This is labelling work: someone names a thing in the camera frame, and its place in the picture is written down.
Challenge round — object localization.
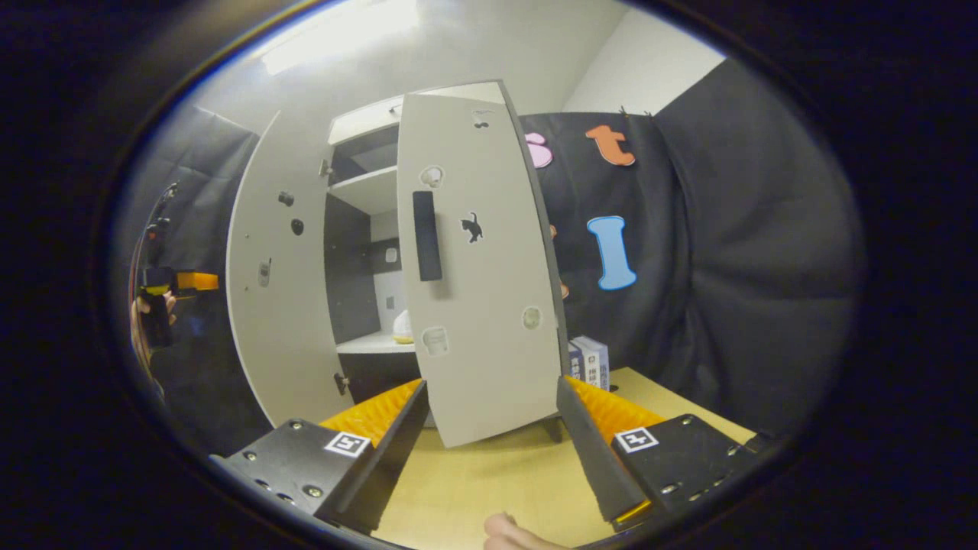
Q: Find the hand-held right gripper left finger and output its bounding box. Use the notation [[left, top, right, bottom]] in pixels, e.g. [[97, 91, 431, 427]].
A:
[[209, 378, 430, 535]]

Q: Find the white grey shoe cabinet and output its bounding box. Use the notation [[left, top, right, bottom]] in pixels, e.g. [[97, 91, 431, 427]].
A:
[[319, 80, 509, 406]]

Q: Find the black backdrop cloth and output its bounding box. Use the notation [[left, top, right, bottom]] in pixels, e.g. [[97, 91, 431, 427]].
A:
[[115, 103, 268, 459], [520, 57, 868, 440]]

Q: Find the white cabinet drawer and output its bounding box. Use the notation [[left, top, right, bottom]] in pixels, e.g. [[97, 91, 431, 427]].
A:
[[329, 95, 404, 146]]

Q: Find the white printed box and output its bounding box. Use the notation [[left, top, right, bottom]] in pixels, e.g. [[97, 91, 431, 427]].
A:
[[573, 335, 612, 392]]

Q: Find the white shoe cabinet door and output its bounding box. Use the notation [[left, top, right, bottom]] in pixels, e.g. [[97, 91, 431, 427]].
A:
[[396, 80, 570, 449], [225, 107, 360, 429]]

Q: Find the black door handle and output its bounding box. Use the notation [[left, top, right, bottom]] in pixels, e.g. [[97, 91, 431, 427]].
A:
[[413, 191, 444, 282]]

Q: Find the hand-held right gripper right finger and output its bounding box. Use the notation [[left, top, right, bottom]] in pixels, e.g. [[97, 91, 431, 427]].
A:
[[555, 374, 769, 533]]

